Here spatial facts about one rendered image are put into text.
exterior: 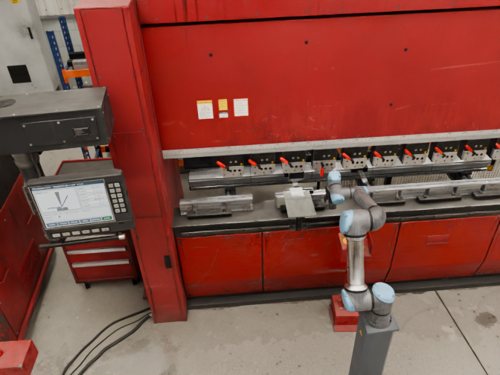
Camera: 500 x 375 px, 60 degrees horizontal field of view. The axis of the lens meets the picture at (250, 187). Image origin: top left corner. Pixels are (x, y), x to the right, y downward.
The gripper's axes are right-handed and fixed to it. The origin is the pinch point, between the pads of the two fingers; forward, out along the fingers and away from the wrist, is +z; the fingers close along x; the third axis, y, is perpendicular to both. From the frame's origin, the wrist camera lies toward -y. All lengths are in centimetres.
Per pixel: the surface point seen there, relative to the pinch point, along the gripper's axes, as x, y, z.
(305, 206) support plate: 16.6, -4.3, -5.7
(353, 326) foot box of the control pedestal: -21, -63, 77
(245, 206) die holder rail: 58, 1, 6
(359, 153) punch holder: -17.6, 25.4, -22.7
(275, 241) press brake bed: 36.7, -17.2, 23.6
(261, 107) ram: 43, 33, -61
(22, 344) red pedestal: 166, -100, -33
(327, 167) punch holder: 2.1, 18.9, -16.8
